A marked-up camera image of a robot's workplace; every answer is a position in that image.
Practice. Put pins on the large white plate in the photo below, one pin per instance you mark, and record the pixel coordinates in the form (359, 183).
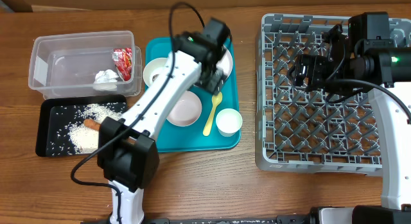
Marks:
(226, 64)

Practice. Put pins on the grey dishwasher rack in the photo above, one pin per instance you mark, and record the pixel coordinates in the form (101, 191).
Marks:
(298, 131)

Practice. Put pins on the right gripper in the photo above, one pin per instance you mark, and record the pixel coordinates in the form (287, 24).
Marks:
(316, 65)

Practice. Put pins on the orange carrot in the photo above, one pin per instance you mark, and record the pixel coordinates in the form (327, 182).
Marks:
(92, 124)

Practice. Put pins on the pink bowl with rice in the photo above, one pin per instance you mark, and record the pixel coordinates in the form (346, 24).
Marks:
(186, 111)

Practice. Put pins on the black tray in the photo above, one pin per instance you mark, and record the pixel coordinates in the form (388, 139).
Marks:
(40, 147)

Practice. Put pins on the clear plastic bin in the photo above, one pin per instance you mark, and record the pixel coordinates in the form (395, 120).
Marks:
(65, 66)

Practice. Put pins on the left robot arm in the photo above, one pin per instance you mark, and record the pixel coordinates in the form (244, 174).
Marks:
(127, 150)

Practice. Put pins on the red snack wrapper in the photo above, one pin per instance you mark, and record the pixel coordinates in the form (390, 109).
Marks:
(122, 58)

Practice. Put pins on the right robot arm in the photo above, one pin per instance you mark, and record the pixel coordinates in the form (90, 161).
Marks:
(366, 59)

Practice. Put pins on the white napkin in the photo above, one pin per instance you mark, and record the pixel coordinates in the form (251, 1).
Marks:
(106, 80)

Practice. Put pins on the yellow plastic spoon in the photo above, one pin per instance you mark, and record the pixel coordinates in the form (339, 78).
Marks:
(216, 100)

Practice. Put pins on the white bowl with food scraps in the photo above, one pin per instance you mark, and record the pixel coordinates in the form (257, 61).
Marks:
(152, 70)

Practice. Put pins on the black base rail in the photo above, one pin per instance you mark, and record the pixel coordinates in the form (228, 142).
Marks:
(224, 221)

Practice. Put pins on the spilled rice pile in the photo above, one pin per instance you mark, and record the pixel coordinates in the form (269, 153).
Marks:
(67, 134)

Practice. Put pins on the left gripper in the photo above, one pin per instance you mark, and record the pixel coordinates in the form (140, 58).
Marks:
(214, 81)

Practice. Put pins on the white cup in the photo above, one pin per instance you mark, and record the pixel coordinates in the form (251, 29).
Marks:
(228, 122)

